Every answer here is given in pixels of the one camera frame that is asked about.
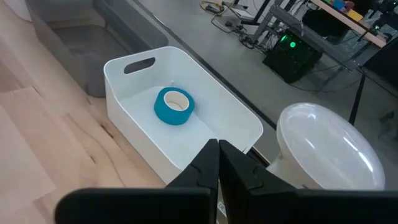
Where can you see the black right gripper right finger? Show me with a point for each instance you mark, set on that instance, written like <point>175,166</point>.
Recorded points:
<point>280,207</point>

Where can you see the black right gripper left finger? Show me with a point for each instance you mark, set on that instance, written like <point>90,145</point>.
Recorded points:
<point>140,207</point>

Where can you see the blue tape roll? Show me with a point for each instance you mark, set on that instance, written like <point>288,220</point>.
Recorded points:
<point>168,115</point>

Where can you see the white mushroom table lamp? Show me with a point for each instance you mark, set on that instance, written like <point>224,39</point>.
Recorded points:
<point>326,146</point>

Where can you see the white plastic bin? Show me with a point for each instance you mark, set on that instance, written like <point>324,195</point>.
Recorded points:
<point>217,118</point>

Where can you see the black stand leg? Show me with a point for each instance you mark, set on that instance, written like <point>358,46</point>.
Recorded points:
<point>357,99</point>

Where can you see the black computer tower green light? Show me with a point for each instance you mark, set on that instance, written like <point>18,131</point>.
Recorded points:
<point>289,59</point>

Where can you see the dark translucent plastic bin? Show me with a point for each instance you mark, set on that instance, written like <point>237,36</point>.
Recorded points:
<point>87,40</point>

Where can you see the wooden top desk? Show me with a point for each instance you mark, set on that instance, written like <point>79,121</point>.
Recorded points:
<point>348,18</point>

